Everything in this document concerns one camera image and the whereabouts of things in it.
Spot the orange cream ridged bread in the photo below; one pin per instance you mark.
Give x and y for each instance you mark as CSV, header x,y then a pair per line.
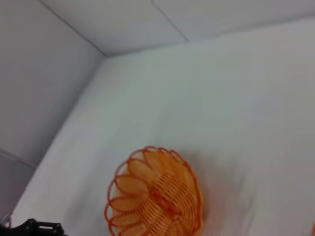
x,y
313,228

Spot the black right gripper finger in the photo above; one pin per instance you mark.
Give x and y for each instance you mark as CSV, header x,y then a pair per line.
x,y
32,231

